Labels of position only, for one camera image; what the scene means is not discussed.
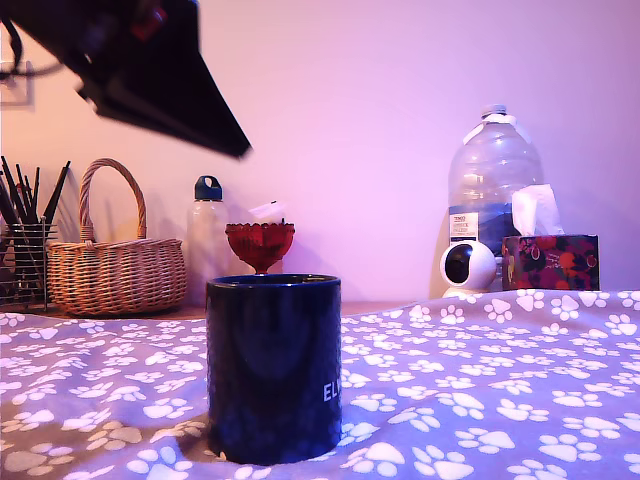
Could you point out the dark blue mug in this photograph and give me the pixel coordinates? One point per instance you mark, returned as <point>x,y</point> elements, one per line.
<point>275,375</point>

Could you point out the wicker basket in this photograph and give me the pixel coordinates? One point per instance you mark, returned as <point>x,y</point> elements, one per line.
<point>125,280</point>

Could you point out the floral tissue box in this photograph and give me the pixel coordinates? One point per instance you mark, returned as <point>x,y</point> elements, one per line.
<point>550,262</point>

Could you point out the red glass goblet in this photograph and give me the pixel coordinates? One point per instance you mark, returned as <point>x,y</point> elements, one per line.
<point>260,245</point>

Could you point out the large clear water bottle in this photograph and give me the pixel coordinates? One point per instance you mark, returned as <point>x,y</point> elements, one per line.
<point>490,165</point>

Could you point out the paw print cloth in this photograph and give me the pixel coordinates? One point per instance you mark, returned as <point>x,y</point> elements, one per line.
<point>450,375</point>

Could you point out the white tissue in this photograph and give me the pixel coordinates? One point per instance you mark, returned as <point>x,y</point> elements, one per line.
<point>535,210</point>

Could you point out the wall switch plate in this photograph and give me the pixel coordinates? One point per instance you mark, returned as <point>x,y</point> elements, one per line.
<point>20,92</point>

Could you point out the small white round camera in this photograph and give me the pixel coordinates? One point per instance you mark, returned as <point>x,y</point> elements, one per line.
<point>480,260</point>

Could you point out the black kitchen utensil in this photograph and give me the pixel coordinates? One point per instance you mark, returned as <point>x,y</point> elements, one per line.
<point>36,195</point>
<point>26,195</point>
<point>56,190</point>
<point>13,190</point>

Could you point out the white paper packet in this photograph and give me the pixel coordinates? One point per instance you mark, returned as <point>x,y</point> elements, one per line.
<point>267,211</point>

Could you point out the clear bottle dark cap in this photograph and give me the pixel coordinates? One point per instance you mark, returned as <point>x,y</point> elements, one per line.
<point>205,235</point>

